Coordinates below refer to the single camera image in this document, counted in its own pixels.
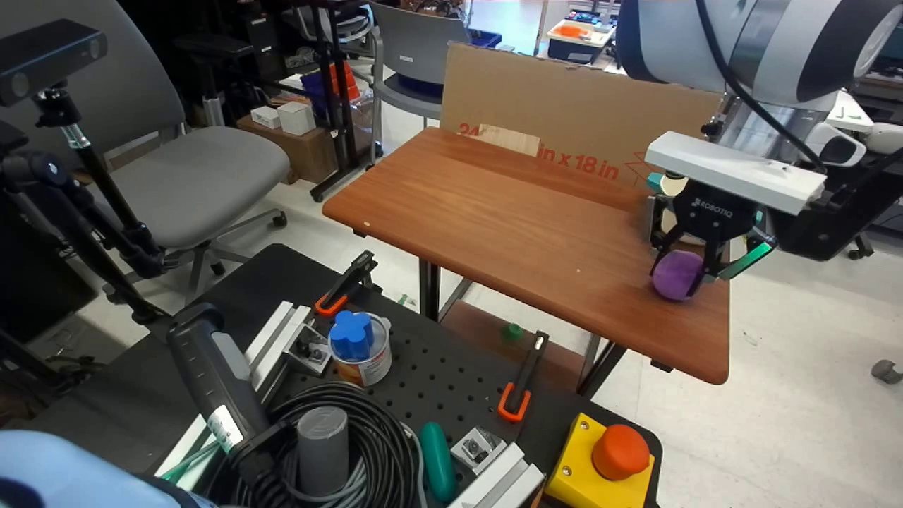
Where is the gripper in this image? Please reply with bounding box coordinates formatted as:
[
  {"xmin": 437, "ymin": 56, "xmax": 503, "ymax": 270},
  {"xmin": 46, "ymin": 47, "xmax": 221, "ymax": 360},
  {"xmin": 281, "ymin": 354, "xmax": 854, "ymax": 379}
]
[{"xmin": 649, "ymin": 179, "xmax": 778, "ymax": 298}]

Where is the purple ball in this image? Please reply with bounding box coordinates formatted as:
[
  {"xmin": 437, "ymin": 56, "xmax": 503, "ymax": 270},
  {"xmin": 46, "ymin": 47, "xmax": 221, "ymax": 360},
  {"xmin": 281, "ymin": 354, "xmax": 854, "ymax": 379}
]
[{"xmin": 650, "ymin": 250, "xmax": 706, "ymax": 303}]

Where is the teal oblong object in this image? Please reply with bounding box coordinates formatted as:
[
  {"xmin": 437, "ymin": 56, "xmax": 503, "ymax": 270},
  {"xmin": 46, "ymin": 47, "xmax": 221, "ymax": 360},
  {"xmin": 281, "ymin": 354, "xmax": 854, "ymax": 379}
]
[{"xmin": 419, "ymin": 421, "xmax": 459, "ymax": 504}]

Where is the black office chair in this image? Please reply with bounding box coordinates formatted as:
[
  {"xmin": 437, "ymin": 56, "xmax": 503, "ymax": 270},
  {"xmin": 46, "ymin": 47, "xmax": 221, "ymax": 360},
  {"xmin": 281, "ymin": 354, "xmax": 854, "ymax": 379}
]
[{"xmin": 768, "ymin": 145, "xmax": 903, "ymax": 262}]

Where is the cardboard sheet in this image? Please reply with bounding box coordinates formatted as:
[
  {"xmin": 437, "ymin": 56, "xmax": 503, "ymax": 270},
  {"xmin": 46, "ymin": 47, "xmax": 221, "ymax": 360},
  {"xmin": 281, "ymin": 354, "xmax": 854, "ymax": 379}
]
[{"xmin": 439, "ymin": 42, "xmax": 725, "ymax": 191}]

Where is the black and orange clamp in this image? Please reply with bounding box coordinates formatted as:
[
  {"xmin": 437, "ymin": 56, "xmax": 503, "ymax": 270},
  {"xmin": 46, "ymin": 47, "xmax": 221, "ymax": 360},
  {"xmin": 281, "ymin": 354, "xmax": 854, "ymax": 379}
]
[
  {"xmin": 497, "ymin": 329, "xmax": 550, "ymax": 423},
  {"xmin": 314, "ymin": 250, "xmax": 379, "ymax": 318}
]

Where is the yellow emergency stop button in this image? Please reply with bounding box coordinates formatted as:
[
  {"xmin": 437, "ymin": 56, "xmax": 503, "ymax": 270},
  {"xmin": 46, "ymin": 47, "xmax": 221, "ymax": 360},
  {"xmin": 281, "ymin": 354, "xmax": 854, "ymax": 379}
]
[{"xmin": 543, "ymin": 412, "xmax": 656, "ymax": 508}]

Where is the blue bin with orange item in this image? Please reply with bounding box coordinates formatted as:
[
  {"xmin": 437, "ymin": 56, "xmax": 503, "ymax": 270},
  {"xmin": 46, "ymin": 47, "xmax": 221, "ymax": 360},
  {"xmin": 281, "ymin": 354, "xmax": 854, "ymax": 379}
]
[{"xmin": 546, "ymin": 19, "xmax": 615, "ymax": 65}]

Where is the tin can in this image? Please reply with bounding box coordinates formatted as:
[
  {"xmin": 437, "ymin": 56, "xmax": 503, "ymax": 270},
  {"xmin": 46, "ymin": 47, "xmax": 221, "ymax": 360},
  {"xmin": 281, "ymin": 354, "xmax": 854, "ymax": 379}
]
[{"xmin": 328, "ymin": 312, "xmax": 393, "ymax": 388}]

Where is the blue flower-shaped block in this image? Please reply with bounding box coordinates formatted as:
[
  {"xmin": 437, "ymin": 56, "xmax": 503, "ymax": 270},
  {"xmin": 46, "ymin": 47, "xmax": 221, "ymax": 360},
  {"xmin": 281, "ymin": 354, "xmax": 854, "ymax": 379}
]
[{"xmin": 329, "ymin": 310, "xmax": 375, "ymax": 363}]

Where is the black stand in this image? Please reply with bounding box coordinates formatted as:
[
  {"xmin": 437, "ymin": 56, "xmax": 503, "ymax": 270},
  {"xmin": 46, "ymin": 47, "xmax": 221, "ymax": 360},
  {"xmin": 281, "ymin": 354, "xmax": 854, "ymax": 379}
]
[{"xmin": 308, "ymin": 0, "xmax": 385, "ymax": 203}]

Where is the brown cardboard box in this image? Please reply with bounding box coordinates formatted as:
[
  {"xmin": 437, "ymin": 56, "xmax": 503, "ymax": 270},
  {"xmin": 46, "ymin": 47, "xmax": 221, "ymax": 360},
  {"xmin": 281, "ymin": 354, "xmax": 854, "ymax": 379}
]
[{"xmin": 236, "ymin": 113, "xmax": 341, "ymax": 186}]

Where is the grey cylinder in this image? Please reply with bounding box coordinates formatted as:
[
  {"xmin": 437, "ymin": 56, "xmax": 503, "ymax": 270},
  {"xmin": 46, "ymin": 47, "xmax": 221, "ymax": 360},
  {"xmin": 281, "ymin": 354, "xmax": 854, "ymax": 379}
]
[{"xmin": 296, "ymin": 406, "xmax": 351, "ymax": 497}]

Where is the grey office chair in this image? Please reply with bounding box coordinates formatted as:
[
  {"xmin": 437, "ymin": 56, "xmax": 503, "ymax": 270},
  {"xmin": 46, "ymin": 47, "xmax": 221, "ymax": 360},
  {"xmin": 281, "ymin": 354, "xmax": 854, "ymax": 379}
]
[{"xmin": 0, "ymin": 0, "xmax": 292, "ymax": 301}]

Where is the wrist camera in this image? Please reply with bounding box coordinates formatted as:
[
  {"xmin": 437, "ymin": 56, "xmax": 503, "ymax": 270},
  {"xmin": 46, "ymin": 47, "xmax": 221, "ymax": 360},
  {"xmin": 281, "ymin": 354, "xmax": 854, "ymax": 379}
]
[{"xmin": 645, "ymin": 131, "xmax": 827, "ymax": 216}]

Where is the aluminium rail with bracket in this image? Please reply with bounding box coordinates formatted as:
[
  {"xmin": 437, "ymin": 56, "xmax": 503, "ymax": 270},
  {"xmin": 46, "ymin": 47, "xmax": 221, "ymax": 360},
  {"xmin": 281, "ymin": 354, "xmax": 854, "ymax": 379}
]
[
  {"xmin": 447, "ymin": 426, "xmax": 546, "ymax": 508},
  {"xmin": 243, "ymin": 301, "xmax": 333, "ymax": 397}
]

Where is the grey chair with metal frame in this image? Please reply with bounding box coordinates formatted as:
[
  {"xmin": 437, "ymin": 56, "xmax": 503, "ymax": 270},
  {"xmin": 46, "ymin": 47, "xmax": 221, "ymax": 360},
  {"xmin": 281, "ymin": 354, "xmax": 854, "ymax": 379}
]
[{"xmin": 366, "ymin": 2, "xmax": 473, "ymax": 167}]

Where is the coil of grey cable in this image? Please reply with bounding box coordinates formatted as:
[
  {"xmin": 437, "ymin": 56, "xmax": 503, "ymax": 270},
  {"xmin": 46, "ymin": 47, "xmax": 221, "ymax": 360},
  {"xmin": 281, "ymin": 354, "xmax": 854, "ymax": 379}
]
[{"xmin": 203, "ymin": 381, "xmax": 425, "ymax": 508}]

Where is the camera on tripod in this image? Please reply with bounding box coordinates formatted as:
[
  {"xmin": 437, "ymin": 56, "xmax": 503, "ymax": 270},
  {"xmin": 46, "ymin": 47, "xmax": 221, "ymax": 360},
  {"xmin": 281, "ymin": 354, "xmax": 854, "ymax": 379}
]
[{"xmin": 0, "ymin": 18, "xmax": 171, "ymax": 327}]

